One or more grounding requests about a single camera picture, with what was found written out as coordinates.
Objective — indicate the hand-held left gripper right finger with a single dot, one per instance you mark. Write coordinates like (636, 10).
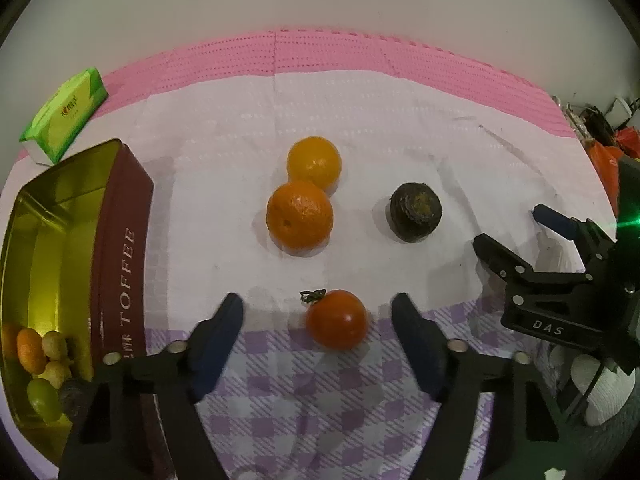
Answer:
(420, 345)

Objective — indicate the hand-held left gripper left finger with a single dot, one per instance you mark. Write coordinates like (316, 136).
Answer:
(217, 345)

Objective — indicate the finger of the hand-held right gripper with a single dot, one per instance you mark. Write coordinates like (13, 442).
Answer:
(555, 219)
(502, 257)

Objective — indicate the red cherry tomato with stem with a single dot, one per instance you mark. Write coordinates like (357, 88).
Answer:
(336, 319)

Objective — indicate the gold and maroon tin box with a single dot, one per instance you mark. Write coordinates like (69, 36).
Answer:
(120, 240)

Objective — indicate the small dark wrinkled fruit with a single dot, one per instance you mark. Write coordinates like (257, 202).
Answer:
(75, 397)

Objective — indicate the pale yellow small fruit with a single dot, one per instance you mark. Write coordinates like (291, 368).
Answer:
(54, 345)
(56, 373)

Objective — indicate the green grape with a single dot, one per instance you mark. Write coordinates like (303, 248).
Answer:
(42, 400)

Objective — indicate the person's right hand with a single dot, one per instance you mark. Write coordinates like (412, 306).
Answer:
(612, 395)

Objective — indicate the orange plastic bag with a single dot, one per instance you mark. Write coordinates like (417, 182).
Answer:
(607, 160)

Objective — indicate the dark brown round fruit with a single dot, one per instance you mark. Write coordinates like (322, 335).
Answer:
(416, 211)

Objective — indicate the dark tangled clutter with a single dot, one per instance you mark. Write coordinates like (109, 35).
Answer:
(590, 120)

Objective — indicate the deep orange mandarin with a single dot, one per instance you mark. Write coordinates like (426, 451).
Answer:
(299, 216)

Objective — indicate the yellow-orange mandarin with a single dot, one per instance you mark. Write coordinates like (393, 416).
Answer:
(314, 162)

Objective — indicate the purple checked tablecloth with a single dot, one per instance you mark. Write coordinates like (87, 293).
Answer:
(240, 130)

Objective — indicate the green tissue pack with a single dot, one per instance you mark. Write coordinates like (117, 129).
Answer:
(62, 115)

